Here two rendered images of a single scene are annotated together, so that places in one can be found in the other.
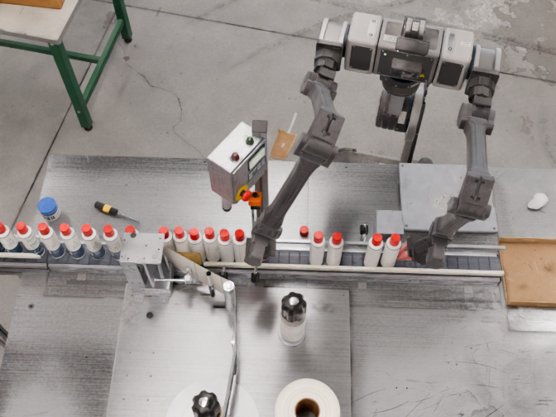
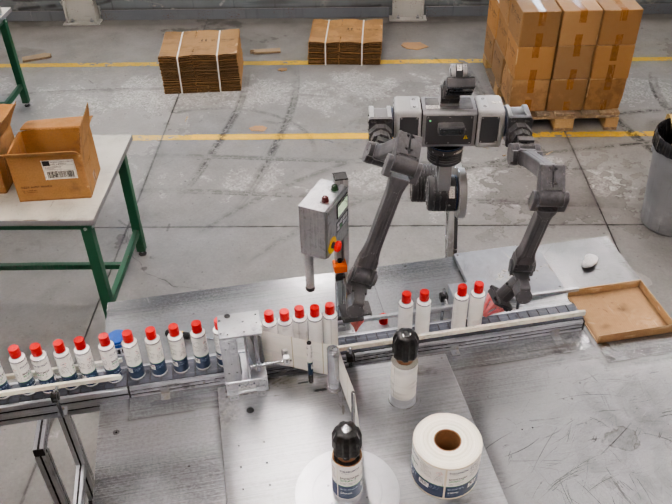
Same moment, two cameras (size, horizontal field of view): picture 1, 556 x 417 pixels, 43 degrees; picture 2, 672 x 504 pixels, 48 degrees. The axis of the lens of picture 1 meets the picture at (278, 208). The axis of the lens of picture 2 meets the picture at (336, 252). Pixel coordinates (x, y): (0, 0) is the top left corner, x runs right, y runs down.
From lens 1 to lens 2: 0.98 m
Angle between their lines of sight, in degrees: 23
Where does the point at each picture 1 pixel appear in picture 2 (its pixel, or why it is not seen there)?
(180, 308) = (281, 398)
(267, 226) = (364, 267)
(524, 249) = (594, 298)
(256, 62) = (274, 252)
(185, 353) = (298, 435)
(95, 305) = (187, 418)
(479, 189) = (554, 175)
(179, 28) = (191, 237)
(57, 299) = (144, 420)
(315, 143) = (402, 158)
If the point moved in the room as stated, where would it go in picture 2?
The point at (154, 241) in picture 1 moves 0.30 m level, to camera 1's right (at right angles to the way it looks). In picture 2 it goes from (249, 317) to (340, 302)
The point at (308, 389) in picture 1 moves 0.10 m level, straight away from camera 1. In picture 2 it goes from (441, 422) to (436, 396)
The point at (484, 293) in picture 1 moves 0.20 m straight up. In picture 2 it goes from (572, 337) to (582, 297)
